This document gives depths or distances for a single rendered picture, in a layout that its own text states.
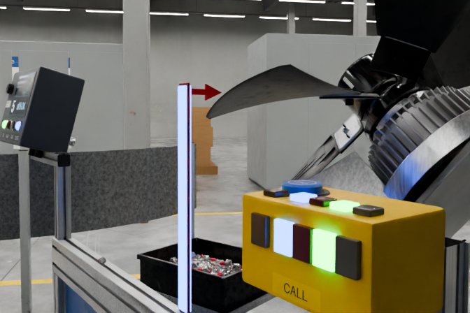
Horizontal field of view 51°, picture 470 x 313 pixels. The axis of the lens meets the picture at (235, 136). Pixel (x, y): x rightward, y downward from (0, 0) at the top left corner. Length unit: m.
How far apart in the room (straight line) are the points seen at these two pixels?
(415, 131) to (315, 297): 0.46
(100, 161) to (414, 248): 2.24
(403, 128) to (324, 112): 6.30
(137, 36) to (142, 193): 2.66
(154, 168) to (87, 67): 4.22
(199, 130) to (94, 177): 6.40
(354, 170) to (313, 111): 6.23
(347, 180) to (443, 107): 0.19
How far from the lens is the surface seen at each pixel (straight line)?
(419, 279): 0.44
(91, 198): 2.57
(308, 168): 1.02
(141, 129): 5.05
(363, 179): 0.86
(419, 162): 0.79
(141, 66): 5.06
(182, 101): 0.69
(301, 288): 0.44
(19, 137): 1.21
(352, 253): 0.38
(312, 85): 0.78
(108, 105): 6.78
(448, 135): 0.79
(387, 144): 0.85
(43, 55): 6.93
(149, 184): 2.73
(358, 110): 0.96
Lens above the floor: 1.15
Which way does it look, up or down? 3 degrees down
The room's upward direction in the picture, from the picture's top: straight up
